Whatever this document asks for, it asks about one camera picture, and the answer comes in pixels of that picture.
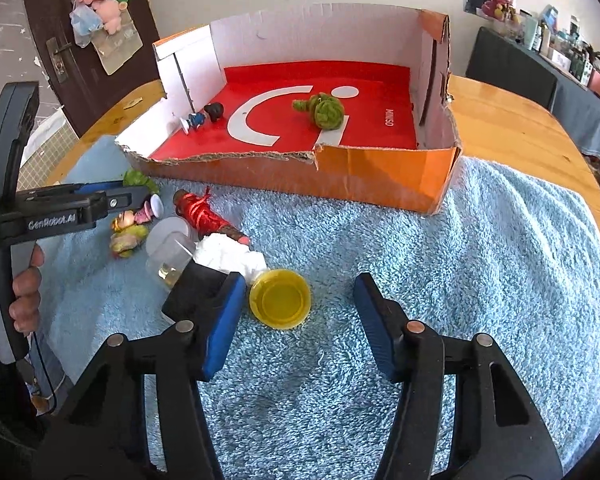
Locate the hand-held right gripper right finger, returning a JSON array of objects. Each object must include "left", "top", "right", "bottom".
[{"left": 352, "top": 272, "right": 566, "bottom": 480}]

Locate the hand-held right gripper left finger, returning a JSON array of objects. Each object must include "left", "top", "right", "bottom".
[{"left": 32, "top": 272, "right": 248, "bottom": 480}]

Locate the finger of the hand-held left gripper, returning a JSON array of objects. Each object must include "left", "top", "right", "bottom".
[
  {"left": 72, "top": 182, "right": 131, "bottom": 196},
  {"left": 105, "top": 185, "right": 160, "bottom": 212}
]

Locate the pink doll figurine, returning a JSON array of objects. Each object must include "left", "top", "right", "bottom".
[{"left": 111, "top": 197, "right": 166, "bottom": 230}]

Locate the green fuzzy toy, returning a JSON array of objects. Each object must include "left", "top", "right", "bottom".
[{"left": 122, "top": 169, "right": 161, "bottom": 196}]

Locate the yellow green doll figurine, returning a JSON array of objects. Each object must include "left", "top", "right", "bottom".
[{"left": 109, "top": 225, "right": 150, "bottom": 260}]

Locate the black roll with white tissue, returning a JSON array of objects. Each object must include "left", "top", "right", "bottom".
[{"left": 161, "top": 234, "right": 268, "bottom": 322}]

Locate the yellow plastic cap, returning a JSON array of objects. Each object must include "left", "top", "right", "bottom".
[{"left": 249, "top": 269, "right": 312, "bottom": 331}]

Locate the clear plastic box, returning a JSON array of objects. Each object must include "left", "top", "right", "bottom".
[{"left": 145, "top": 216, "right": 197, "bottom": 291}]

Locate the orange cardboard box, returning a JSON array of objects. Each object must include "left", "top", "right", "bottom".
[{"left": 114, "top": 2, "right": 465, "bottom": 216}]

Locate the person's left hand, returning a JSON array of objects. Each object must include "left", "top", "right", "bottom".
[{"left": 0, "top": 242, "right": 46, "bottom": 333}]

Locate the red thread-wrapped stick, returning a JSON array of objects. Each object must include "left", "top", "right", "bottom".
[{"left": 172, "top": 187, "right": 251, "bottom": 247}]

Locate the small blue white figurine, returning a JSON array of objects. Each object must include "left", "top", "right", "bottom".
[{"left": 179, "top": 112, "right": 208, "bottom": 136}]

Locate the blue towel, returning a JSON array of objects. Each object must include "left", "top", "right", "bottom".
[{"left": 45, "top": 137, "right": 600, "bottom": 480}]

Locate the clear plastic bag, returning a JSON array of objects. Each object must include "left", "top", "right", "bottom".
[{"left": 90, "top": 15, "right": 143, "bottom": 76}]

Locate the pale blue plush toy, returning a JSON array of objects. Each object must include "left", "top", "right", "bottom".
[{"left": 70, "top": 5, "right": 103, "bottom": 48}]

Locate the dark brown door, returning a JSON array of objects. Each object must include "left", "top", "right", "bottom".
[{"left": 20, "top": 0, "right": 161, "bottom": 138}]

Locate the dark tablecloth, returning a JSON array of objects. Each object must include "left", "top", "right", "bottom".
[{"left": 480, "top": 25, "right": 600, "bottom": 171}]

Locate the row of bottles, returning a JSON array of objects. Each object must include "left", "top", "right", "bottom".
[{"left": 517, "top": 4, "right": 600, "bottom": 98}]

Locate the metal door handle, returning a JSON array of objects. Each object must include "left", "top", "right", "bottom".
[{"left": 46, "top": 37, "right": 76, "bottom": 83}]

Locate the black cable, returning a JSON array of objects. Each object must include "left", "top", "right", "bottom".
[{"left": 27, "top": 330, "right": 61, "bottom": 416}]

